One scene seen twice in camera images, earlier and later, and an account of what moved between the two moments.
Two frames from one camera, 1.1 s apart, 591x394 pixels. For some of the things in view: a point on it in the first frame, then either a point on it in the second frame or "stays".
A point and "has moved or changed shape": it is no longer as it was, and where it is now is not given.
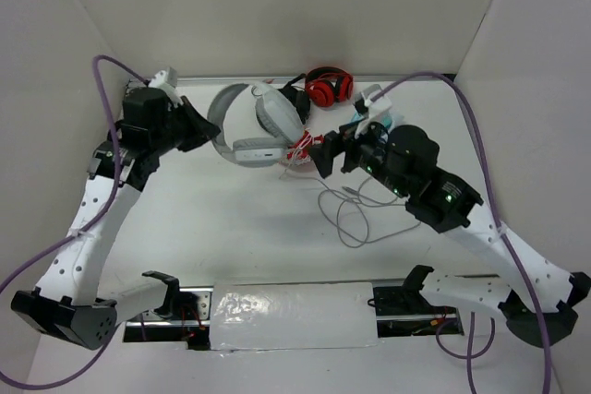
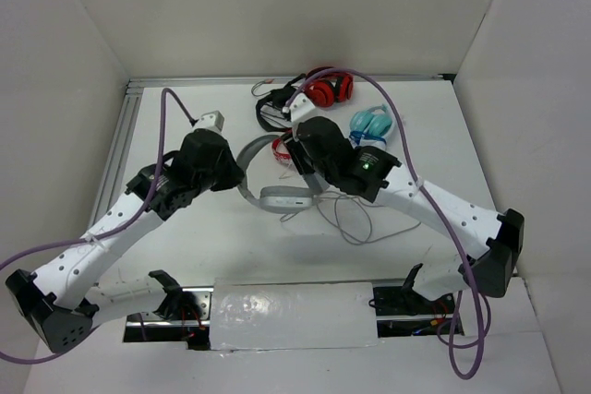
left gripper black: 201,129 → 230,180
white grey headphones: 280,118 has moved or changed shape
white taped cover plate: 293,316 stays
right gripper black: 322,153 → 295,147
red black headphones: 326,85 stays
